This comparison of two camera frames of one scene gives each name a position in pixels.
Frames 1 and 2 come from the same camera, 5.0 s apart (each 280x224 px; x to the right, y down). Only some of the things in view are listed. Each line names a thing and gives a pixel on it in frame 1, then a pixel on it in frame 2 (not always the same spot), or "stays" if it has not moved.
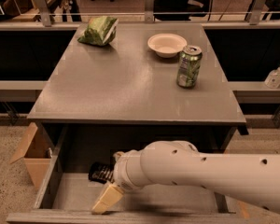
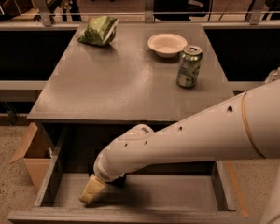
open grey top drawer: (67, 194) stays
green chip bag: (99, 31) stays
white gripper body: (121, 173) to (103, 172)
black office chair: (182, 2) stays
